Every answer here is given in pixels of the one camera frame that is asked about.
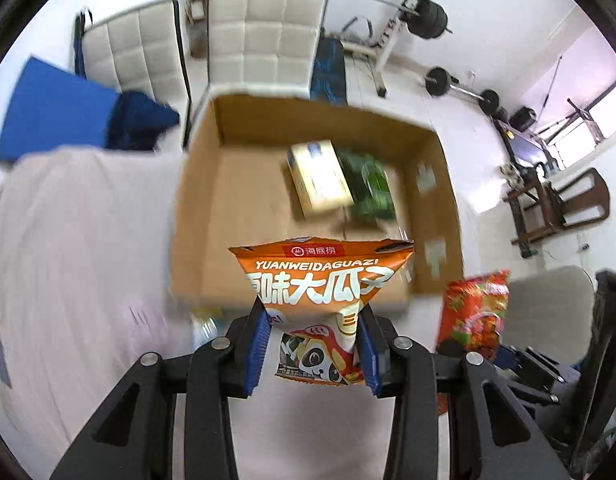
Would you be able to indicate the cardboard box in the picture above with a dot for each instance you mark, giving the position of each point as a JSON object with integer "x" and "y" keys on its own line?
{"x": 238, "y": 195}

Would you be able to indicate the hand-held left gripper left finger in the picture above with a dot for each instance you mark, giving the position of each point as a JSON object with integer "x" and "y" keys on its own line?
{"x": 256, "y": 351}

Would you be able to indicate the green snack packet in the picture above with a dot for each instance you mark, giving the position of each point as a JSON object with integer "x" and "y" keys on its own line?
{"x": 370, "y": 185}

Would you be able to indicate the pale yellow carton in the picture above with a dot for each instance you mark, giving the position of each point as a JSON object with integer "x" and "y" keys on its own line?
{"x": 320, "y": 175}

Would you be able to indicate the orange snack bag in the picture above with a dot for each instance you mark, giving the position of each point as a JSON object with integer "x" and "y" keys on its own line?
{"x": 322, "y": 280}

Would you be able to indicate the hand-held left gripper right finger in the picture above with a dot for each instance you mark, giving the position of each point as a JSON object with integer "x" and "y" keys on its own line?
{"x": 369, "y": 357}

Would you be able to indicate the white weight bench rack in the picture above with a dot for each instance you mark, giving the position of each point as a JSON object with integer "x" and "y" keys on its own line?
{"x": 392, "y": 45}

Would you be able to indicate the small barbell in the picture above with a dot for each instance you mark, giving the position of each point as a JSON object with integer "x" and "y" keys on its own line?
{"x": 462, "y": 91}

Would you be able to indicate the grey cushioned seat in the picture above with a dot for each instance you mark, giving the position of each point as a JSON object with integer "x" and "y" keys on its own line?
{"x": 550, "y": 305}

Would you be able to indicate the blue mat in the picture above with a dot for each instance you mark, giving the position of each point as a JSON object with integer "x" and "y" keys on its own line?
{"x": 53, "y": 110}

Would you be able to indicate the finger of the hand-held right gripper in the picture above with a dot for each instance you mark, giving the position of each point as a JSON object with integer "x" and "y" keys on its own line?
{"x": 530, "y": 367}

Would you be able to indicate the dark blue cloth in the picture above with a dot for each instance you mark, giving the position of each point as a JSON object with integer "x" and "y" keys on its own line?
{"x": 140, "y": 120}

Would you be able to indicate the barbell with black plates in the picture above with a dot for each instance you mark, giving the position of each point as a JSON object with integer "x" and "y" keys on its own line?
{"x": 427, "y": 17}

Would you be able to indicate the pale pink bed sheet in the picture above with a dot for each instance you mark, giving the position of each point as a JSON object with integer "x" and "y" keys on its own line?
{"x": 83, "y": 270}

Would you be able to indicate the dark wooden chair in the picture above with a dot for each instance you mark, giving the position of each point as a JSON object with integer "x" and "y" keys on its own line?
{"x": 562, "y": 205}

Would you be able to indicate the blue and black bag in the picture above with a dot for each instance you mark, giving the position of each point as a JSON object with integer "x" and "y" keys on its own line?
{"x": 329, "y": 70}

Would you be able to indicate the red snack bag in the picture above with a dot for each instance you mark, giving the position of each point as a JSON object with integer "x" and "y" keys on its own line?
{"x": 475, "y": 310}

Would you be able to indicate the white quilted chair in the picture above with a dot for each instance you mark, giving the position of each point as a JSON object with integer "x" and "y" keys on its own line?
{"x": 135, "y": 47}
{"x": 263, "y": 40}

